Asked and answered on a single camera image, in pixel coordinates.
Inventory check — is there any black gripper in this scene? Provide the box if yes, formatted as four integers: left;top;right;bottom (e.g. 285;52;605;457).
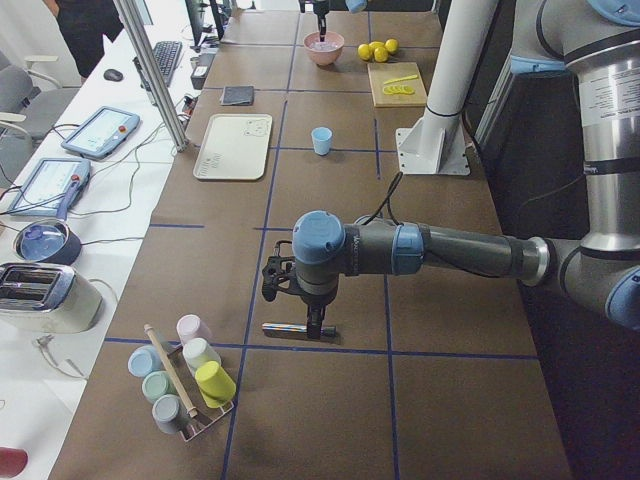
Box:
261;240;338;340
298;0;330;41

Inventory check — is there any steel muddler black tip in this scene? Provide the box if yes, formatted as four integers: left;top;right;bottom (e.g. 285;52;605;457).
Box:
262;323;337;338

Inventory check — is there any pile of clear ice cubes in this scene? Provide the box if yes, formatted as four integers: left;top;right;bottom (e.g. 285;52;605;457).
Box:
308;40;339;52

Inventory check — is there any light blue cup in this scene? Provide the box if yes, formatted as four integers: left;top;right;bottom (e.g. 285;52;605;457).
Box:
311;126;333;156

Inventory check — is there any yellow cup on rack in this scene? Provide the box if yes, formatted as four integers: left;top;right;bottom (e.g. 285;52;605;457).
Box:
195;361;236;408

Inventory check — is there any pink cup on rack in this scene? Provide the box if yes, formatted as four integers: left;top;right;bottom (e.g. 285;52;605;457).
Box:
176;314;213;344

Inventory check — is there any white cup on rack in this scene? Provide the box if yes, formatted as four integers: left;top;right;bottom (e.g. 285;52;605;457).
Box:
182;337;222;375

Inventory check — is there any green cup on rack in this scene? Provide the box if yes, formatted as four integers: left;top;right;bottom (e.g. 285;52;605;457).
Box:
142;370;177;404

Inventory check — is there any blue cup on rack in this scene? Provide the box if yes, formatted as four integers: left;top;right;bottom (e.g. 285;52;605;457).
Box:
127;344;164;378

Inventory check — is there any grey cup on rack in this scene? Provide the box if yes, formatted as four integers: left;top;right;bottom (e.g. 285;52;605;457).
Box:
152;394;184;434

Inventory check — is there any pink bowl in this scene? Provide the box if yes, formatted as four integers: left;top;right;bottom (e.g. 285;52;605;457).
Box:
303;31;345;66

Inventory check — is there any yellow lemon left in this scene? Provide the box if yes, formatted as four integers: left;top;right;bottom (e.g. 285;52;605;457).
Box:
357;44;372;62

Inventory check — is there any yellow lemon bottom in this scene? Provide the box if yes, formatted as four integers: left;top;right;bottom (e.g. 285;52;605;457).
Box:
373;47;390;63

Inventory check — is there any yellow lemon top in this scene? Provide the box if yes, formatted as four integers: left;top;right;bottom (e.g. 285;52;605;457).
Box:
384;38;399;55

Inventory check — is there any wooden cutting board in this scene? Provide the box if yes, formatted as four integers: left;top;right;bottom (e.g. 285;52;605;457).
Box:
367;62;427;108

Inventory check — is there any lemon slices row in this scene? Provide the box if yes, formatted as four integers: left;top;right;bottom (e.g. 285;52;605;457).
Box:
382;84;415;96

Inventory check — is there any yellow plastic knife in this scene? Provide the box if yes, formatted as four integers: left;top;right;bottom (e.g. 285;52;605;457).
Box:
383;74;418;85

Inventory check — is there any grey folded cloth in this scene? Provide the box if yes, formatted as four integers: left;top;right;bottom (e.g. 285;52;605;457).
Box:
220;86;254;106

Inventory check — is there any black box with label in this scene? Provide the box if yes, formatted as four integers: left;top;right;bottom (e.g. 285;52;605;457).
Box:
190;53;215;90

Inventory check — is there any white bear tray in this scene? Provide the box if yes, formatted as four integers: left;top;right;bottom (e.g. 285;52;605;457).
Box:
193;114;273;181

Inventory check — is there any black keyboard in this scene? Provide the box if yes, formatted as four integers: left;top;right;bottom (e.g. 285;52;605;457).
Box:
152;40;183;86

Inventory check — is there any black computer mouse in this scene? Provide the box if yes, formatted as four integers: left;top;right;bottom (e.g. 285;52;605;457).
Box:
103;69;124;82

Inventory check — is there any teach pendant far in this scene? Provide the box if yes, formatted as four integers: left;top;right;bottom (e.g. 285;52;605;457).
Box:
61;106;140;160

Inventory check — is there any teach pendant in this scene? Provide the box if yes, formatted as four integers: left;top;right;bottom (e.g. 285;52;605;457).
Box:
61;106;140;160
7;158;91;218

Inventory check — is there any blue pot with lid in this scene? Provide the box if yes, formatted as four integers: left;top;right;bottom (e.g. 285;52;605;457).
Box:
12;174;83;266

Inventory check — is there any teach pendant near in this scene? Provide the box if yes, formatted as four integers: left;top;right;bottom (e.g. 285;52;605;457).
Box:
7;158;91;218

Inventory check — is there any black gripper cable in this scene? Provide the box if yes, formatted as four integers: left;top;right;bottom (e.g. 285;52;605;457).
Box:
353;170;405;226

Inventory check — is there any white wire cup rack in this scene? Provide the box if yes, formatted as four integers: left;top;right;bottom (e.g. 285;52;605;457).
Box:
168;346;235;442

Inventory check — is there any wooden rack handle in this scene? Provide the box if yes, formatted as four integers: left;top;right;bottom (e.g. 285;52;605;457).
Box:
144;324;198;419

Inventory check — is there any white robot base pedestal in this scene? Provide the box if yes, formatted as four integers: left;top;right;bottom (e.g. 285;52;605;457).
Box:
396;0;498;176

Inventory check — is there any aluminium frame post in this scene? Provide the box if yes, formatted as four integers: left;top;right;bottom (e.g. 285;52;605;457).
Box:
114;0;189;152

